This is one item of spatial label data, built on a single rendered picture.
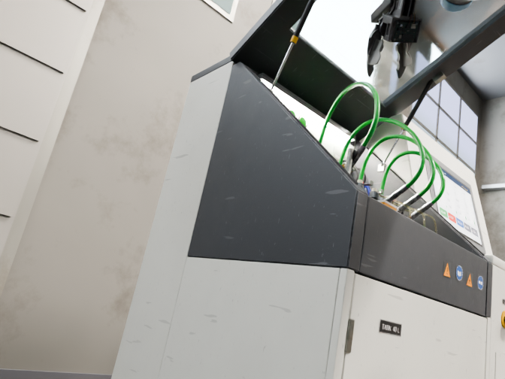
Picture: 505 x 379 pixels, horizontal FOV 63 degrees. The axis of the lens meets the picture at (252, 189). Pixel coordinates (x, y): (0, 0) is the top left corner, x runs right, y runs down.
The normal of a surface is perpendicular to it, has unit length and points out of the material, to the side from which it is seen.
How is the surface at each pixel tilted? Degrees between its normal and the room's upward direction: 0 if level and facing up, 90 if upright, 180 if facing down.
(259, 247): 90
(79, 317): 90
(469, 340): 90
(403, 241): 90
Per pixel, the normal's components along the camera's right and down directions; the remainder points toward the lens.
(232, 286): -0.73, -0.32
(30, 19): 0.66, -0.07
